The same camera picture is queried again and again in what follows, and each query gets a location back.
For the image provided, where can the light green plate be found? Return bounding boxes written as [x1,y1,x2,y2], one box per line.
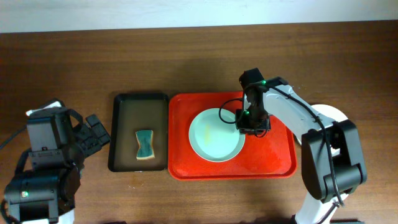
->
[188,108,246,162]

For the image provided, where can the green and yellow sponge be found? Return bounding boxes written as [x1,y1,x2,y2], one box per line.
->
[136,129,155,160]

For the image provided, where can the white plate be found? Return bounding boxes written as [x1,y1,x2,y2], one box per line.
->
[294,104,349,147]

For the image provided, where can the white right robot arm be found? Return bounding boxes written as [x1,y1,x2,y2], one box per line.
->
[235,74,368,223]

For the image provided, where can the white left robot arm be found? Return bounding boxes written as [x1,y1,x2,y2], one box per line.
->
[1,112,110,223]

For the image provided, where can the red plastic tray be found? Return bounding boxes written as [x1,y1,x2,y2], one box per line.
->
[168,91,297,180]

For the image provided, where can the black rectangular tray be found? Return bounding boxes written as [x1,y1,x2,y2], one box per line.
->
[108,93,169,172]

